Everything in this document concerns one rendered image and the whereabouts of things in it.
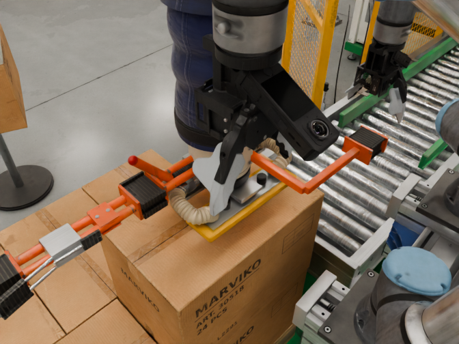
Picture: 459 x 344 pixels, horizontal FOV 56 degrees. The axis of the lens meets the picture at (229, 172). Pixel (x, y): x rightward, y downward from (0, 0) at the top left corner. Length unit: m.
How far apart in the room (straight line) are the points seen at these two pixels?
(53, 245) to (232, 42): 0.68
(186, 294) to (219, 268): 0.12
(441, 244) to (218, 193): 0.96
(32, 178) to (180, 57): 2.20
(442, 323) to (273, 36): 0.49
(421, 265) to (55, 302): 1.26
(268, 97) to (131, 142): 2.75
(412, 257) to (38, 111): 3.21
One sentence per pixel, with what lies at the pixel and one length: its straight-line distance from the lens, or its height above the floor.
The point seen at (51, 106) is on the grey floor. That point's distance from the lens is 3.73.
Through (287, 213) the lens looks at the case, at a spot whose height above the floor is 0.94.
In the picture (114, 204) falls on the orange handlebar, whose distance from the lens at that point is 1.05.
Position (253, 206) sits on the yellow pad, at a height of 1.07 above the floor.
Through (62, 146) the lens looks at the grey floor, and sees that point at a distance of 3.28.
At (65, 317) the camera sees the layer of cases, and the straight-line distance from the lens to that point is 1.68.
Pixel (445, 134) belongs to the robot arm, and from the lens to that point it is 1.34.
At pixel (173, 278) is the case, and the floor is 0.94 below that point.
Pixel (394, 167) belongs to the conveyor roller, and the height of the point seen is 0.55.
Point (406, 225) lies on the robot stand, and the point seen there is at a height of 0.91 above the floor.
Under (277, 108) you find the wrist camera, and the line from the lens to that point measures 0.45.
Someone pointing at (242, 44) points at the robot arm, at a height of 1.73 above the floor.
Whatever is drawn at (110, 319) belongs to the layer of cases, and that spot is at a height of 0.54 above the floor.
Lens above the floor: 1.92
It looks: 42 degrees down
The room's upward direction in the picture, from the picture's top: straight up
